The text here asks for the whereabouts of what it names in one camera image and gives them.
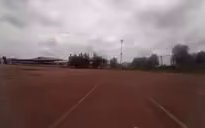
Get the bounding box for small dark tree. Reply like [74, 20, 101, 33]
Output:
[109, 56, 120, 69]

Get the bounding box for wide dark tree clump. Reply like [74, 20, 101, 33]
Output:
[67, 51, 109, 70]

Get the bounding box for tall light pole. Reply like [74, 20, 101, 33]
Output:
[119, 38, 125, 65]

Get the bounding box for low flat-roofed building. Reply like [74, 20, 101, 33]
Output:
[6, 55, 69, 66]

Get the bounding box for dark trees and buildings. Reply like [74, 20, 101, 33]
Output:
[170, 43, 205, 70]

